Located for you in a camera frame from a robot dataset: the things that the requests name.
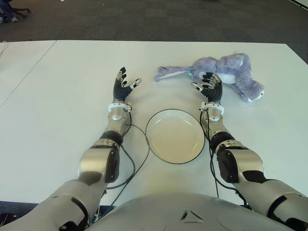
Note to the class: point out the purple plush bunny doll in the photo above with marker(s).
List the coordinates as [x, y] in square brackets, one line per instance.
[231, 67]

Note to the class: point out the silver robot torso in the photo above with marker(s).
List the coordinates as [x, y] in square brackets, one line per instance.
[168, 214]

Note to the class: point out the white plate with black rim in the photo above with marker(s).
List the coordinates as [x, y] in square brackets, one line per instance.
[173, 139]

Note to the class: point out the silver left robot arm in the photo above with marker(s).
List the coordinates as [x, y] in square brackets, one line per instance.
[96, 158]

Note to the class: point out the black office chair base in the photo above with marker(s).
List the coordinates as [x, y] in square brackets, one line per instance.
[22, 10]

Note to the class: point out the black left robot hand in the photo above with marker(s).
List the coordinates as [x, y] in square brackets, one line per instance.
[119, 92]

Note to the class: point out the black device beneath table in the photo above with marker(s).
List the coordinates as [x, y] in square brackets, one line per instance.
[4, 217]

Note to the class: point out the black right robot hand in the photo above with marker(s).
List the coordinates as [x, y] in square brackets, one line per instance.
[214, 92]

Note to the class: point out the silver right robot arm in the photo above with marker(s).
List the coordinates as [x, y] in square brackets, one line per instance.
[247, 163]

